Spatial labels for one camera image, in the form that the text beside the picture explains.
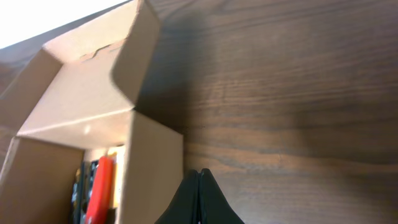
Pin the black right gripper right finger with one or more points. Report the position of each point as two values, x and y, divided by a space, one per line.
214 208

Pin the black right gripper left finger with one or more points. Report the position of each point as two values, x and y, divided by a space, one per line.
183 209

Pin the red and black stapler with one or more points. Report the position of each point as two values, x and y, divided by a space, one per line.
92 189

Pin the cardboard box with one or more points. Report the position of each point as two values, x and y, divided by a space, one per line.
72 102

